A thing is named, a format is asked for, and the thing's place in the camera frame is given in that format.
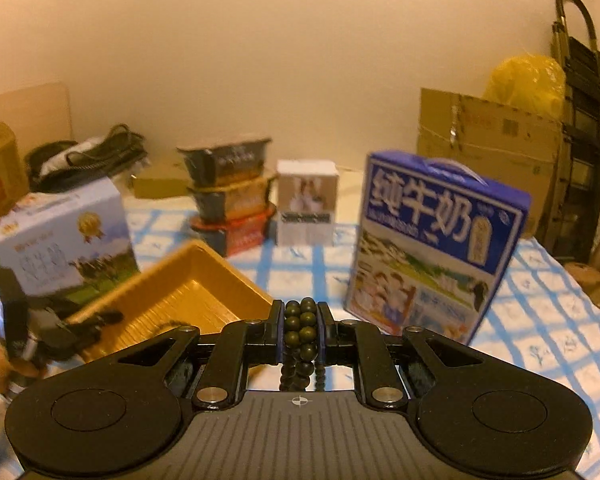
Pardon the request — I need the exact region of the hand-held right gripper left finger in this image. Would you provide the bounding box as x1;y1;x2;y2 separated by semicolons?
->
115;300;286;412

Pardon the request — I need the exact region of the small white product box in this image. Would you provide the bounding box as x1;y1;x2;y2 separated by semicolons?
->
276;159;340;247

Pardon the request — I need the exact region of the black folding hand cart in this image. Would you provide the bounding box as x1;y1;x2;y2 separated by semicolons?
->
537;0;600;261

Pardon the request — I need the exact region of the plain brown cardboard box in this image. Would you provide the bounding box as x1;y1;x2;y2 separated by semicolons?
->
416;86;563;239

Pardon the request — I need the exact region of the bundle of black cables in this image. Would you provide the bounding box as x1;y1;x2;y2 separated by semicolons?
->
25;124;148;181

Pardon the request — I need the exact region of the light blue milk carton box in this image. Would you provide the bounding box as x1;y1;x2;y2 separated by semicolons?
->
0;176;141;311

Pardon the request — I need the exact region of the dark blue milk carton box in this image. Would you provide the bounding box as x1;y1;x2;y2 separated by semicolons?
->
342;149;532;346

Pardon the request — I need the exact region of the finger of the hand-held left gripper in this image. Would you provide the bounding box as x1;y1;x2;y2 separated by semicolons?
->
55;309;126;348

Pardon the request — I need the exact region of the flat tan cardboard box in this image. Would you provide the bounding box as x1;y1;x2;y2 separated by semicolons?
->
131;160;197;199

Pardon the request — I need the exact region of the yellow plastic bag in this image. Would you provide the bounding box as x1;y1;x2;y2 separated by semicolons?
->
482;55;567;121

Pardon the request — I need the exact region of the red instant noodle bowl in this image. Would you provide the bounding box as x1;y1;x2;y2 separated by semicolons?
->
190;205;278;257

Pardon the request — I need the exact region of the dark bead bracelet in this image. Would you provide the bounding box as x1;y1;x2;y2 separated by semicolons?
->
279;298;327;394

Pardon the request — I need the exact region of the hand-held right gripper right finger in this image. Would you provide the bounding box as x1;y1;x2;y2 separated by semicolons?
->
317;301;484;410

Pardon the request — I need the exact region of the orange instant noodle bowl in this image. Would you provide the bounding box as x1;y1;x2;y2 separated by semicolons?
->
186;172;276;224

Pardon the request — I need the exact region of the beige flat board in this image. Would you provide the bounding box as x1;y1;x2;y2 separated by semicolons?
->
0;81;76;161

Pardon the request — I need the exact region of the golden plastic tray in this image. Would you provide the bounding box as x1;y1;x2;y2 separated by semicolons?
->
65;239;276;363

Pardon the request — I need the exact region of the yellow red print box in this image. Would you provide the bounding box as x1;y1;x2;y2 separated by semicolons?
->
0;122;31;233

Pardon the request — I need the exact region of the blue checked tablecloth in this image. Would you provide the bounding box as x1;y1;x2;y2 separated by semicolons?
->
115;200;600;480

